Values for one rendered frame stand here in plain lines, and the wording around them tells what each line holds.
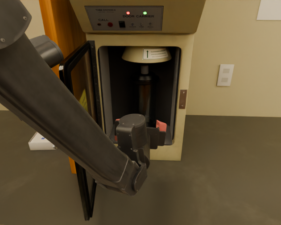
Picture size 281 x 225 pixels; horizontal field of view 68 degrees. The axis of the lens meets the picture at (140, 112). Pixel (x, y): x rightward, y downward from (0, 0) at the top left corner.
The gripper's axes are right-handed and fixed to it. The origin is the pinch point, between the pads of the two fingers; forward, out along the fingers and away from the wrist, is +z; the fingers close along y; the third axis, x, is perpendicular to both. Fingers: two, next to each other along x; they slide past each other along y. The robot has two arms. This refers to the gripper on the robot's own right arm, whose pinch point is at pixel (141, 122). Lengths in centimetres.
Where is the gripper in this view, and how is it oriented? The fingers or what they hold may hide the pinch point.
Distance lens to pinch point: 64.5
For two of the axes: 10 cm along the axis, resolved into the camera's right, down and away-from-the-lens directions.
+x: -0.7, 9.0, 4.3
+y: -10.0, -0.9, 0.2
